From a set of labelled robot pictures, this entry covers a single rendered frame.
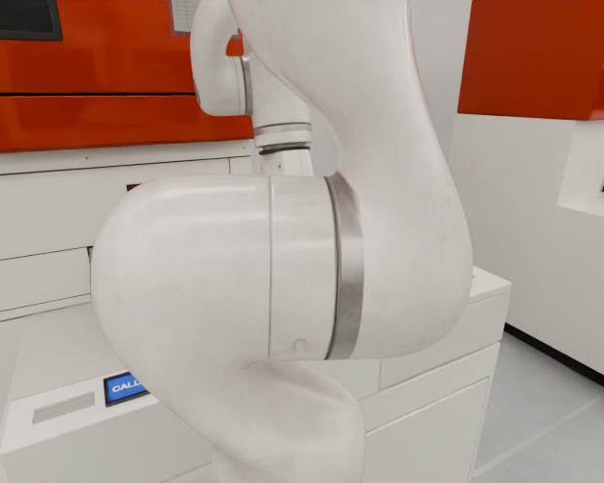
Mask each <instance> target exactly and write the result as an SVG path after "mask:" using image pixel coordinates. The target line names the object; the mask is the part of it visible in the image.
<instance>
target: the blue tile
mask: <svg viewBox="0 0 604 483"><path fill-rule="evenodd" d="M107 387H108V396H109V401H113V400H116V399H120V398H123V397H125V396H128V395H131V394H135V393H138V392H141V391H144V390H146V388H145V387H144V386H143V385H142V384H141V383H140V382H139V381H138V380H137V379H136V378H135V377H134V376H133V375H128V376H124V377H121V378H118V379H113V380H109V381H108V382H107Z"/></svg>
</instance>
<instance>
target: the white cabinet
mask: <svg viewBox="0 0 604 483"><path fill-rule="evenodd" d="M499 345H500V343H499V342H498V341H496V342H494V343H491V344H489V345H486V346H484V347H482V348H479V349H477V350H474V351H472V352H470V353H468V354H466V355H463V356H459V357H457V358H454V359H452V360H450V361H447V362H445V363H442V364H440V365H438V366H435V367H433V368H430V369H429V370H426V371H424V372H422V373H419V374H417V375H414V376H412V377H410V378H407V379H403V380H401V381H398V382H396V383H394V384H391V385H389V386H386V387H385V388H382V389H378V394H376V395H374V396H372V397H369V398H367V399H364V400H362V401H360V402H358V404H359V406H360V409H361V412H362V416H363V419H364V424H365V437H366V444H365V459H364V468H363V477H362V482H361V483H471V482H472V477H473V472H474V468H475V463H476V455H477V451H478V446H479V441H480V436H481V432H482V428H483V423H484V418H485V414H486V409H487V404H488V400H489V396H490V391H491V386H492V381H493V377H494V373H495V368H496V363H497V359H498V354H499ZM165 483H213V469H212V463H211V464H208V465H206V466H204V467H201V468H199V469H196V470H194V471H190V472H188V473H186V474H183V475H181V476H179V477H177V478H175V479H172V480H170V481H167V482H165Z"/></svg>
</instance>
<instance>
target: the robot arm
mask: <svg viewBox="0 0 604 483"><path fill-rule="evenodd" d="M238 28H240V30H241V32H242V34H243V43H244V55H243V56H239V57H229V56H227V55H226V46H227V44H228V41H229V39H230V37H231V36H232V34H234V32H235V31H236V30H237V29H238ZM190 50H191V63H192V71H193V79H194V85H195V91H196V95H197V102H198V104H199V106H200V107H201V109H202V110H203V111H204V112H205V113H207V114H209V115H213V116H235V115H249V116H250V117H251V119H252V125H253V134H254V143H255V148H257V149H263V150H260V151H259V155H261V174H231V173H193V174H177V175H169V176H163V177H159V178H155V179H152V180H149V181H147V182H144V183H142V184H141V185H139V186H137V187H135V188H133V189H132V190H130V191H128V192H127V193H126V194H125V195H123V196H122V197H121V198H120V199H119V200H118V201H117V202H116V203H115V204H114V205H113V206H112V207H111V209H110V210H109V211H108V213H107V214H106V216H105V218H104V220H103V222H102V224H101V225H100V228H99V230H98V233H97V236H96V239H95V241H94V244H93V249H91V250H90V255H89V261H90V297H91V300H92V303H93V307H94V312H95V315H96V318H97V320H98V323H99V325H100V328H101V330H102V332H103V335H104V337H105V339H106V341H107V342H108V344H109V346H110V347H111V349H112V350H113V352H114V354H115V355H116V356H117V357H118V358H119V359H120V360H121V362H122V363H123V364H124V365H125V367H126V368H127V369H128V370H129V372H130V373H131V374H132V375H133V376H134V377H135V378H136V379H137V380H138V381H139V382H140V383H141V384H142V385H143V386H144V387H145V388H146V389H147V390H148V391H149V392H150V393H151V394H153V395H154V396H155V397H156V398H157V399H158V400H160V401H161V402H162V403H163V404H164V405H165V406H166V407H168V408H169V409H170V410H171V411H172V412H173V413H174V414H175V415H176V416H177V417H179V418H180V419H181V420H182V421H184V422H185V423H186V424H187V425H188V426H190V427H191V428H192V429H194V430H195V431H196V432H197V433H199V434H200V435H201V436H202V437H204V438H205V439H206V440H207V441H208V442H209V443H210V447H211V454H212V469H213V483H361V482H362V477H363V468H364V459H365V444H366V437H365V424H364V419H363V416H362V412H361V409H360V406H359V404H358V402H357V400H356V399H355V397H354V396H353V395H352V394H351V393H350V392H349V391H348V390H347V389H346V388H345V387H344V386H343V385H342V384H340V383H339V382H338V381H336V380H334V379H332V378H330V377H329V376H327V375H325V374H323V373H321V372H319V371H317V370H316V369H314V368H312V367H310V366H308V365H306V364H304V363H301V362H300V361H302V360H347V359H376V358H391V357H402V356H406V355H410V354H414V353H417V352H419V351H422V350H424V349H426V348H428V347H430V346H432V345H434V344H435V343H437V342H438V341H440V340H441V339H442V338H444V337H445V336H446V335H447V334H448V333H449V332H450V331H451V330H452V329H453V328H454V327H455V325H456V324H457V322H458V320H459V319H460V317H461V316H462V314H463V312H464V311H465V308H466V305H467V303H468V300H469V297H470V292H471V288H472V282H473V270H474V268H473V252H472V245H471V239H470V234H469V229H468V225H467V221H466V219H465V216H464V212H463V209H462V206H461V202H460V199H459V196H458V193H457V190H456V188H455V186H454V183H453V179H452V176H451V173H450V170H449V168H448V165H447V162H446V160H445V157H444V154H443V152H442V150H441V147H440V145H439V142H438V139H437V136H436V133H435V130H434V127H433V124H432V121H431V118H430V113H429V110H428V107H427V104H426V100H425V96H424V92H423V88H422V84H421V81H420V76H419V71H418V66H417V61H416V56H415V50H414V41H413V32H412V19H411V0H201V1H200V3H199V6H198V8H197V11H196V14H195V17H194V21H193V25H192V30H191V40H190ZM310 108H311V109H312V110H313V111H314V112H315V113H316V114H317V116H318V117H319V118H320V119H321V120H322V121H323V122H324V124H325V125H326V127H327V128H328V129H329V130H330V132H331V134H332V136H333V138H334V141H335V143H336V147H337V155H338V164H337V170H336V172H335V173H334V174H332V175H330V176H314V173H313V167H312V162H311V157H310V154H309V150H311V149H310V147H306V144H310V143H312V142H313V136H312V126H311V114H310Z"/></svg>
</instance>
